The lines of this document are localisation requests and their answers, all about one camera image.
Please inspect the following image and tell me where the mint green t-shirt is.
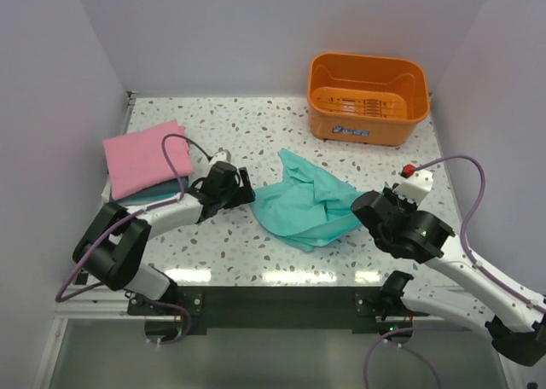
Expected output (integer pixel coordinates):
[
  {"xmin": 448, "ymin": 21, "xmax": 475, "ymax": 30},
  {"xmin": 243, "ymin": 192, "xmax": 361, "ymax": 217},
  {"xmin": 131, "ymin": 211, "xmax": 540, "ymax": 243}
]
[{"xmin": 250, "ymin": 148, "xmax": 362, "ymax": 253}]

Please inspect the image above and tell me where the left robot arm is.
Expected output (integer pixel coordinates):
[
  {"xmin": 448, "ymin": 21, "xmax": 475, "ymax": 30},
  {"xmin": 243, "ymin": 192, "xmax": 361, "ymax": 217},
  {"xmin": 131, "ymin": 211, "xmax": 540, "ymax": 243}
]
[{"xmin": 73, "ymin": 161, "xmax": 255, "ymax": 314}]

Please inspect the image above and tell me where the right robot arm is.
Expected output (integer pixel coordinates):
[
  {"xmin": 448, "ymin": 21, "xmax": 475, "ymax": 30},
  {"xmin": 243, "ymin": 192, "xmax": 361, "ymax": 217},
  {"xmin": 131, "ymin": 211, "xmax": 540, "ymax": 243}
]
[{"xmin": 351, "ymin": 183, "xmax": 545, "ymax": 367}]

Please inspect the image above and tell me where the folded turquoise t-shirt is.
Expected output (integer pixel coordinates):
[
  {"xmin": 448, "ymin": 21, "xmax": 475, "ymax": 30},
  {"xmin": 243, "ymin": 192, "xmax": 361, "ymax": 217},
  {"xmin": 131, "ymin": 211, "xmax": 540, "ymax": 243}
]
[{"xmin": 119, "ymin": 189, "xmax": 180, "ymax": 206}]

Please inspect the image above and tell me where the folded pink t-shirt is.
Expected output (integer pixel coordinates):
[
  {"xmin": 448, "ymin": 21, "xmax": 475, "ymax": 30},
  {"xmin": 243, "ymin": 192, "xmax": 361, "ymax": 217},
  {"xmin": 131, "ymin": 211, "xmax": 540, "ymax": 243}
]
[{"xmin": 102, "ymin": 120, "xmax": 184, "ymax": 200}]

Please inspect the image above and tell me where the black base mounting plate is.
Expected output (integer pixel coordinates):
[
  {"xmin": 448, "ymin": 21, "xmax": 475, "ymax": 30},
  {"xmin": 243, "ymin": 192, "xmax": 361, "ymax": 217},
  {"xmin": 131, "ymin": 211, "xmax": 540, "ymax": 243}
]
[{"xmin": 127, "ymin": 286, "xmax": 411, "ymax": 338}]

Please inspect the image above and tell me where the orange plastic basket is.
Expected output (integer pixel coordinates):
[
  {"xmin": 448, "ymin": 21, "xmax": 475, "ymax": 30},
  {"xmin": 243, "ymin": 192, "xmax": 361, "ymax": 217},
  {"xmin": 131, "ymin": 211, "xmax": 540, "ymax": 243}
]
[{"xmin": 307, "ymin": 52, "xmax": 430, "ymax": 147}]

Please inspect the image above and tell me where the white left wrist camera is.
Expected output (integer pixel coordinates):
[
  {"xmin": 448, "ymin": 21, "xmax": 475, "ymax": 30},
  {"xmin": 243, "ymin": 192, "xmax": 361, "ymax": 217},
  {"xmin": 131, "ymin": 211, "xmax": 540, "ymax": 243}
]
[{"xmin": 209, "ymin": 150, "xmax": 231, "ymax": 164}]

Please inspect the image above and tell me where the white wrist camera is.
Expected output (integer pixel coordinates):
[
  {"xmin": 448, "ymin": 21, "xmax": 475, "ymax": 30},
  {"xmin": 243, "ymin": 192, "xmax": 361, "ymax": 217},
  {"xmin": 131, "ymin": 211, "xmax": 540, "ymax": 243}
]
[
  {"xmin": 393, "ymin": 164, "xmax": 433, "ymax": 206},
  {"xmin": 209, "ymin": 150, "xmax": 231, "ymax": 164}
]

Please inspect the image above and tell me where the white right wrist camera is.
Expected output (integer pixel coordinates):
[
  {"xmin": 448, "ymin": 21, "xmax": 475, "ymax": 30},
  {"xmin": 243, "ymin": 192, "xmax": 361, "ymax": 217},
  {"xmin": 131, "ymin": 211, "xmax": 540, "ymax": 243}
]
[{"xmin": 393, "ymin": 164, "xmax": 433, "ymax": 206}]

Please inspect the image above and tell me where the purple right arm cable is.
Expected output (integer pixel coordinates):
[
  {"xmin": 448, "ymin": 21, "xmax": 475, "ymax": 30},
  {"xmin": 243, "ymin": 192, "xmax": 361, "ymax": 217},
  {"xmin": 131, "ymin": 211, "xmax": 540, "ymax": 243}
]
[{"xmin": 362, "ymin": 154, "xmax": 546, "ymax": 389}]

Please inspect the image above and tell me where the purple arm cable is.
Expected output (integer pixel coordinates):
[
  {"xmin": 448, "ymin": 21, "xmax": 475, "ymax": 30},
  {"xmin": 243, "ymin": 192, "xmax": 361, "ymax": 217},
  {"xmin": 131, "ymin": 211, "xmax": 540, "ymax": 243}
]
[
  {"xmin": 362, "ymin": 154, "xmax": 546, "ymax": 389},
  {"xmin": 55, "ymin": 133, "xmax": 214, "ymax": 347}
]

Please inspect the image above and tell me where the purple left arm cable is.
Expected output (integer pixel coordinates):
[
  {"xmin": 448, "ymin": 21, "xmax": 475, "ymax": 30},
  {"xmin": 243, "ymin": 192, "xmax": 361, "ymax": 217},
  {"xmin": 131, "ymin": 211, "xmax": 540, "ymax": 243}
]
[{"xmin": 55, "ymin": 133, "xmax": 214, "ymax": 347}]

